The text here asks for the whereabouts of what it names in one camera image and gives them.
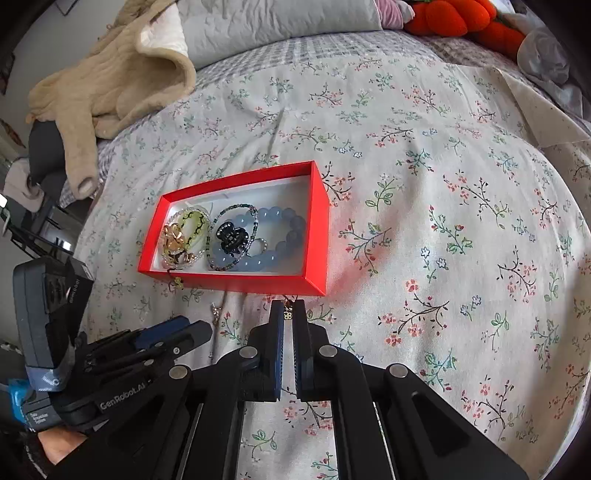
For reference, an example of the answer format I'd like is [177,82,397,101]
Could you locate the crumpled grey white cloth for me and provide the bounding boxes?
[502,11,590,130]

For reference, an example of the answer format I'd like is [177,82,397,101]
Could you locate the grey quilted pillow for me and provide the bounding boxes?
[177,0,415,70]

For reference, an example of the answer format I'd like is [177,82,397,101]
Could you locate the black chair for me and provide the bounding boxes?
[1,122,92,260]

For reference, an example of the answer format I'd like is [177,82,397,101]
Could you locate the orange pumpkin plush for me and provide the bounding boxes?
[405,0,525,62]

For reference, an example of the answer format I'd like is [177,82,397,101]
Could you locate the light blue bead bracelet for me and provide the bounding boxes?
[209,205,308,272]

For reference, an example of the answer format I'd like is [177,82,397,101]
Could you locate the beige fleece jacket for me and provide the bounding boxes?
[27,1,197,199]

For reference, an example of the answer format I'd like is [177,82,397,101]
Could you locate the person's left hand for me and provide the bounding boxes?
[38,426,87,465]

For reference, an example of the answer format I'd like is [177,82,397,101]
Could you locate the red jewelry box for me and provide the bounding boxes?
[138,161,329,296]

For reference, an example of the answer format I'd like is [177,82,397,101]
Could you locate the dark seed bead necklace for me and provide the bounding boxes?
[204,202,261,272]

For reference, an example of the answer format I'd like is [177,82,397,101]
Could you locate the green bead bracelet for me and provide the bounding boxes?
[177,208,211,252]

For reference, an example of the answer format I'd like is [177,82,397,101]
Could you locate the gold flower jewelry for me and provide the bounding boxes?
[160,223,195,269]

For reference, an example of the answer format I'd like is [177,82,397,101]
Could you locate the black camera box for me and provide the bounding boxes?
[13,257,94,392]

